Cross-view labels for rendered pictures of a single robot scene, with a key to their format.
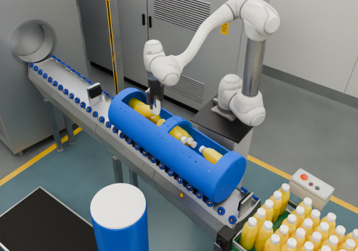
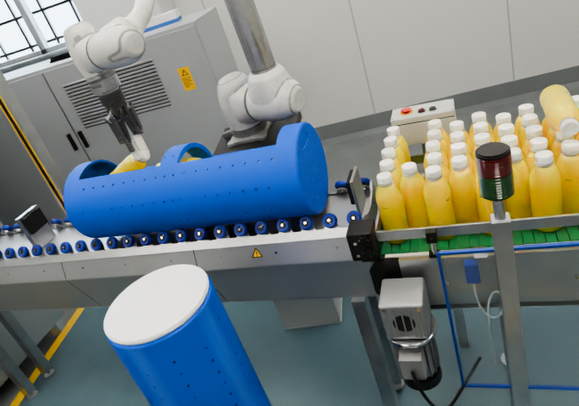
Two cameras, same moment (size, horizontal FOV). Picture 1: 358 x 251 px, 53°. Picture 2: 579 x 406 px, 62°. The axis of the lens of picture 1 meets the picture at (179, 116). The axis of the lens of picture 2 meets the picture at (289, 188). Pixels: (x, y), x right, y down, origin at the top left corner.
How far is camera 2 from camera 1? 84 cm
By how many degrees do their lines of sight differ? 20
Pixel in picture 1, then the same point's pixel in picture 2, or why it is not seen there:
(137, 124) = (124, 190)
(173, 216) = (270, 359)
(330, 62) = (338, 86)
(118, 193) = (146, 289)
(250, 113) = (283, 91)
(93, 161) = (98, 374)
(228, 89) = (233, 90)
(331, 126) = not seen: hidden behind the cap
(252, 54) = not seen: outside the picture
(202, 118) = not seen: hidden behind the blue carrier
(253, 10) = not seen: outside the picture
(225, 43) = (200, 101)
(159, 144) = (174, 188)
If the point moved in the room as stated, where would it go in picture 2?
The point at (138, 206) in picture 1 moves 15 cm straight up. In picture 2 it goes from (195, 280) to (171, 234)
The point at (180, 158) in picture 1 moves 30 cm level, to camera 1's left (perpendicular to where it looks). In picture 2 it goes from (220, 178) to (124, 227)
